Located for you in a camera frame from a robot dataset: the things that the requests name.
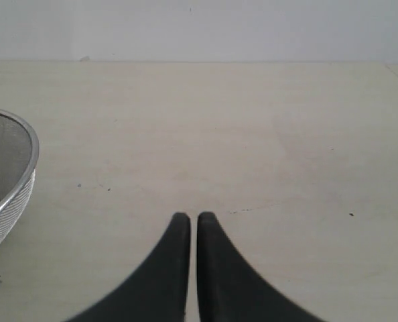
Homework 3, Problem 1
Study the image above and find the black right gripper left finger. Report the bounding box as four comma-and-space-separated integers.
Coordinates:
70, 213, 190, 322

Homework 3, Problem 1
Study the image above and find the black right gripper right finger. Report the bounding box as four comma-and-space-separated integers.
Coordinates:
197, 212, 321, 321

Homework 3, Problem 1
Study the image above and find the steel mesh strainer basin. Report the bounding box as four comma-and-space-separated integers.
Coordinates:
0, 109, 40, 244

